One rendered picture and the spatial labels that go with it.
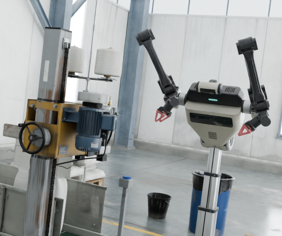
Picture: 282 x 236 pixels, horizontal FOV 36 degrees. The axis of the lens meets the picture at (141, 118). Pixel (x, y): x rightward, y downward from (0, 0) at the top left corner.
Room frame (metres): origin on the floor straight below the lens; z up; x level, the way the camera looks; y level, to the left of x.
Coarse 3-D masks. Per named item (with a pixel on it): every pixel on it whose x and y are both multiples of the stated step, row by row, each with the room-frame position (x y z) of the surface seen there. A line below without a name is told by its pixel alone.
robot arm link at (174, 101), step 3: (174, 84) 2.83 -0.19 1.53; (174, 87) 2.82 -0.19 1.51; (171, 93) 2.84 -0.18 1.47; (174, 93) 2.80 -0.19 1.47; (165, 96) 2.83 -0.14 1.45; (168, 96) 2.80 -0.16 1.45; (171, 96) 2.76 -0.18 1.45; (174, 96) 2.75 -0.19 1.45; (171, 99) 2.75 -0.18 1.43; (174, 99) 2.75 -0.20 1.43; (177, 99) 2.75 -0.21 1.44; (171, 102) 2.76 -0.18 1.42; (174, 102) 2.76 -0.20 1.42; (177, 102) 2.76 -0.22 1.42; (171, 105) 2.76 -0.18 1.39; (174, 105) 2.76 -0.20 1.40; (177, 105) 2.76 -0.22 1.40
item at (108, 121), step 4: (104, 116) 2.45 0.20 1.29; (108, 116) 2.45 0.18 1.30; (112, 116) 2.45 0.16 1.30; (116, 116) 2.53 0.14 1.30; (104, 120) 2.45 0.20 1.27; (108, 120) 2.45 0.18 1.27; (112, 120) 2.45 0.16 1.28; (100, 124) 2.46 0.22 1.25; (104, 124) 2.45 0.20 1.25; (108, 124) 2.45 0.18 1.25; (112, 124) 2.44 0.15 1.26; (104, 128) 2.45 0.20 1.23; (108, 128) 2.45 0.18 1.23; (112, 128) 2.44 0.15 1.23; (108, 132) 2.49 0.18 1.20
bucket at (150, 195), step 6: (150, 192) 5.31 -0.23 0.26; (156, 192) 5.35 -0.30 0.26; (150, 198) 5.12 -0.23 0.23; (156, 198) 5.07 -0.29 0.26; (162, 198) 5.33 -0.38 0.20; (168, 198) 5.28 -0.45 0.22; (150, 204) 5.12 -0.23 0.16; (156, 204) 5.08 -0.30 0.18; (162, 204) 5.08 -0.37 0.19; (168, 204) 5.15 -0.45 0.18; (150, 210) 5.13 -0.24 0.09; (156, 210) 5.09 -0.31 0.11; (162, 210) 5.10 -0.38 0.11; (150, 216) 5.14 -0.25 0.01; (156, 216) 5.10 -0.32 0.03; (162, 216) 5.12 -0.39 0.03
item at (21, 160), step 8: (16, 144) 3.13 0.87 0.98; (16, 152) 3.12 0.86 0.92; (24, 152) 3.09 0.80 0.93; (16, 160) 3.12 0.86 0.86; (24, 160) 3.09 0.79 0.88; (64, 160) 2.94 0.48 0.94; (24, 168) 3.09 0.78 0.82; (64, 168) 2.94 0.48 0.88; (16, 176) 3.02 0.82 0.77; (24, 176) 2.99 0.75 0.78; (64, 176) 2.94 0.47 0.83; (16, 184) 3.01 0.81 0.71; (24, 184) 2.98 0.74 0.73; (56, 184) 2.90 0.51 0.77; (64, 184) 2.96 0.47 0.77; (56, 192) 2.89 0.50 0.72; (64, 192) 2.96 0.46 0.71; (64, 200) 2.96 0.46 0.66; (64, 208) 2.97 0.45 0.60
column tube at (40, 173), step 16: (48, 32) 2.49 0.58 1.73; (64, 32) 2.49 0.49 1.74; (48, 48) 2.49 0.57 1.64; (48, 80) 2.48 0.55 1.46; (48, 96) 2.47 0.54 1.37; (64, 96) 2.55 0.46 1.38; (48, 112) 2.47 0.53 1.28; (32, 160) 2.50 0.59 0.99; (48, 160) 2.48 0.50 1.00; (32, 176) 2.50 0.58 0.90; (48, 176) 2.49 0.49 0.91; (32, 192) 2.49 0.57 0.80; (48, 192) 2.51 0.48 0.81; (32, 208) 2.49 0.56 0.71; (32, 224) 2.48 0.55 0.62
